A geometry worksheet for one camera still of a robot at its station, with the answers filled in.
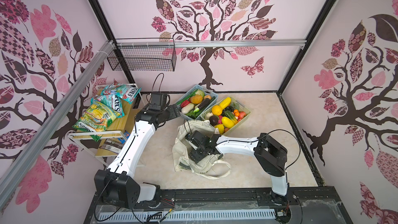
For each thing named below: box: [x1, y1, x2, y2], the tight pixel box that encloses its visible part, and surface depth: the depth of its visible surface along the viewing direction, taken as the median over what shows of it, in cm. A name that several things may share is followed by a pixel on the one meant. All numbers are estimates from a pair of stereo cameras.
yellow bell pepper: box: [214, 123, 225, 135], surface depth 96 cm
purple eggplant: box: [193, 98, 211, 113], surface depth 105 cm
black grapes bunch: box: [222, 105, 236, 114], surface depth 106 cm
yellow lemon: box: [221, 116, 235, 129], surface depth 96 cm
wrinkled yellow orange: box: [211, 104, 223, 116], surface depth 100 cm
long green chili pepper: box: [176, 89, 199, 106], surface depth 111 cm
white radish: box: [181, 102, 195, 115], surface depth 103 cm
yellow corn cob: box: [219, 96, 232, 110], surface depth 106 cm
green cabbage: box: [195, 89, 205, 99], surface depth 112 cm
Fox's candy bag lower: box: [90, 94, 125, 119], surface depth 67 cm
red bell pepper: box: [180, 100, 191, 109], surface depth 109 cm
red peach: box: [238, 110, 247, 120], surface depth 103 cm
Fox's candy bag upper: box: [100, 79, 142, 105], surface depth 70 cm
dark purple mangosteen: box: [208, 115, 219, 126], surface depth 94 cm
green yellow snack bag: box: [72, 102, 121, 143], surface depth 61 cm
